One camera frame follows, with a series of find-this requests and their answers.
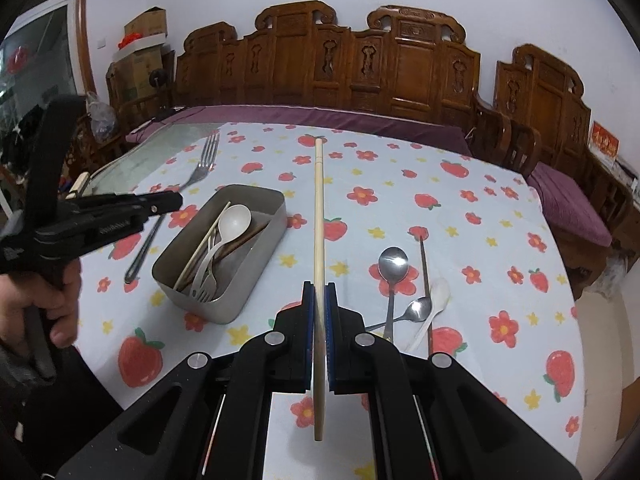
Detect black fan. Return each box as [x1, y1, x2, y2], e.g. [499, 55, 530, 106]
[149, 70, 169, 117]

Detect small cardboard box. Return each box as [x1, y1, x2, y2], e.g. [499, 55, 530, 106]
[124, 7, 169, 39]

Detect wooden door frame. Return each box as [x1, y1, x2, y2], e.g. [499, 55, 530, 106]
[75, 0, 99, 107]

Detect large cardboard box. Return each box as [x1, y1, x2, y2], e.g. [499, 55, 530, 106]
[110, 46, 174, 107]

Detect beige plastic fork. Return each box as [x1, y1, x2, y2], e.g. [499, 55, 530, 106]
[189, 240, 211, 305]
[202, 232, 224, 301]

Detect small metal spoon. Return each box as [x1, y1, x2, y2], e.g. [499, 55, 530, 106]
[364, 296, 433, 333]

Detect short purple seat cushion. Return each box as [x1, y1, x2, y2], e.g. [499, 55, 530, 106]
[527, 161, 614, 248]

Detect large metal spoon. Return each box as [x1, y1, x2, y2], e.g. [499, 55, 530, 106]
[377, 246, 410, 343]

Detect rectangular metal tin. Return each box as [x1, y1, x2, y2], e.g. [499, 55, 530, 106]
[151, 184, 288, 325]

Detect wooden side table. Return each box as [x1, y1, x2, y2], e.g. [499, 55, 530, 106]
[590, 152, 640, 223]

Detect metal fork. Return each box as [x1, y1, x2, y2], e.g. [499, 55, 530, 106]
[124, 131, 221, 285]

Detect carved wooden sofa bench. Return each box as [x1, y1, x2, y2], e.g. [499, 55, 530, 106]
[105, 0, 503, 163]

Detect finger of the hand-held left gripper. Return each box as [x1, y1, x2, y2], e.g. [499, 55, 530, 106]
[75, 214, 147, 252]
[62, 189, 183, 216]

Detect strawberry print tablecloth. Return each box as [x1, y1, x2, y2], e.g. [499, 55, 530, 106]
[75, 121, 587, 480]

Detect red card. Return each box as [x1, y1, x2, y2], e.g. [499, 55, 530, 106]
[590, 121, 621, 162]

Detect glass door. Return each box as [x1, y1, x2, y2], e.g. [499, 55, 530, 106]
[0, 0, 82, 163]

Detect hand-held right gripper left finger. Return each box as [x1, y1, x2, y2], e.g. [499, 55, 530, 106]
[55, 282, 317, 480]

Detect white plastic spoon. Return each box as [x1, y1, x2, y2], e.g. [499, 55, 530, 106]
[404, 278, 452, 354]
[197, 204, 252, 286]

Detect carved wooden armchair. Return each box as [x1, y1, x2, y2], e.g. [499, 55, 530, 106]
[472, 44, 637, 288]

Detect beige chopstick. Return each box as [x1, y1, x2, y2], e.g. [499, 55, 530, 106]
[313, 137, 332, 442]
[174, 201, 232, 289]

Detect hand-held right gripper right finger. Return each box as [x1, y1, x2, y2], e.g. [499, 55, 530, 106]
[326, 284, 583, 480]

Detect white plastic bags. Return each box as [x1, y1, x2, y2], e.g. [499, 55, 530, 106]
[604, 250, 632, 302]

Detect clear plastic bag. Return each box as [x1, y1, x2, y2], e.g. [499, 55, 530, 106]
[85, 91, 121, 144]

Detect wooden brush block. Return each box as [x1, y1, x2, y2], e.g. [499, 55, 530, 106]
[67, 171, 91, 199]

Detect long purple seat cushion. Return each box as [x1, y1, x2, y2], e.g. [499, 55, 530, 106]
[125, 105, 474, 157]

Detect white flat box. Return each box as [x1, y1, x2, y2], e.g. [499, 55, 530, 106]
[115, 35, 169, 54]

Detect person's dark clothing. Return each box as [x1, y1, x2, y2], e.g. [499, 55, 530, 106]
[0, 350, 128, 480]

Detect dark wooden chair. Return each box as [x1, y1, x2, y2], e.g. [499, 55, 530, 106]
[65, 105, 127, 166]

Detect person's left hand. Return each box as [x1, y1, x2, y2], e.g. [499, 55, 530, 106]
[0, 260, 83, 356]

